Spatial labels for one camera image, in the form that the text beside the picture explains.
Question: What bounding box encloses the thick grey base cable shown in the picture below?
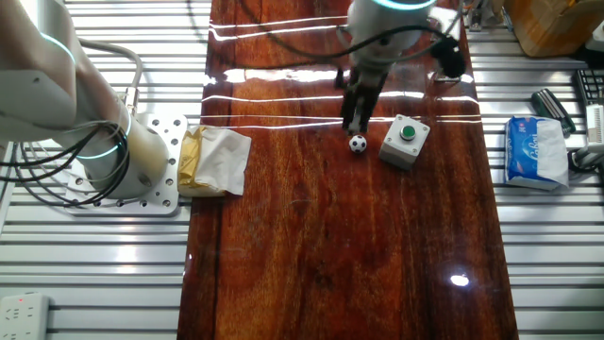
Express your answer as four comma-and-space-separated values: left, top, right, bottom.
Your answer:
77, 38, 145, 117

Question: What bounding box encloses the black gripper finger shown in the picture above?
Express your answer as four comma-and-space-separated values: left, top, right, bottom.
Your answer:
340, 89, 361, 134
358, 89, 381, 136

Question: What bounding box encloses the grey metal clamp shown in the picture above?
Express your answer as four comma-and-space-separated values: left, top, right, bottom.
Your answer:
464, 0, 504, 32

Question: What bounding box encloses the grey camera with black cables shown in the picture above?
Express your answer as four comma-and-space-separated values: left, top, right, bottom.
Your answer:
567, 141, 604, 175

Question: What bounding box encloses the white box with green button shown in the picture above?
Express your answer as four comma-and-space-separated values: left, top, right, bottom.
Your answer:
378, 113, 431, 171

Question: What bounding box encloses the small black white soccer ball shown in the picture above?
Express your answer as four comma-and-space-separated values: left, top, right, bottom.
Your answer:
348, 134, 368, 155

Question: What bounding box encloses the blue tissue pack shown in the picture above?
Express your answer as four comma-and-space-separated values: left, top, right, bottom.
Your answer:
503, 115, 571, 192

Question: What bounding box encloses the brown cardboard box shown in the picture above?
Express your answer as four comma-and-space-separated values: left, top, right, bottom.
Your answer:
502, 0, 604, 59

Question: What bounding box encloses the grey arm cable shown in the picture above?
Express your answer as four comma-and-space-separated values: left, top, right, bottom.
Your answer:
335, 0, 466, 67

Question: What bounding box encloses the black keyboard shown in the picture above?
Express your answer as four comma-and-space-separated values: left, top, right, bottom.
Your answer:
575, 68, 604, 106

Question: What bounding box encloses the black green hand tool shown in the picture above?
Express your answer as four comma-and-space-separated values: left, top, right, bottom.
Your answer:
530, 88, 577, 138

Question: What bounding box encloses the red-brown wooden board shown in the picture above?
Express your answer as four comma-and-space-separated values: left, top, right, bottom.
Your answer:
176, 0, 520, 340

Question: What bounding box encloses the black cable plug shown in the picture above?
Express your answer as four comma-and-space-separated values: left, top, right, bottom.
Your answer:
430, 36, 467, 79

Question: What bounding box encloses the white power strip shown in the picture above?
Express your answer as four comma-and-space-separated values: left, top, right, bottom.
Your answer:
0, 292, 51, 340

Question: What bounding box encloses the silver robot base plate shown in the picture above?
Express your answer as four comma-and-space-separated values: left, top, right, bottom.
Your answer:
63, 112, 190, 217

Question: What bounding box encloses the white plastic object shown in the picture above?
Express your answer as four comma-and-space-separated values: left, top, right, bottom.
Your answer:
584, 21, 604, 53

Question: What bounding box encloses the black base cable loop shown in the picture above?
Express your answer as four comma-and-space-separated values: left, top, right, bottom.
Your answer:
0, 121, 131, 209

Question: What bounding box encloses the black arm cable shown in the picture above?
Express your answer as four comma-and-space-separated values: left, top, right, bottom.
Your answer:
186, 0, 353, 70
238, 0, 447, 60

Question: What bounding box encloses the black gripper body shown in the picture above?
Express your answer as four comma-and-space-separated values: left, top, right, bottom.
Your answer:
345, 64, 391, 95

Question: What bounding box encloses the gold tissue pack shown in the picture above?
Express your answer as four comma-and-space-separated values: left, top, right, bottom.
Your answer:
177, 125, 253, 198

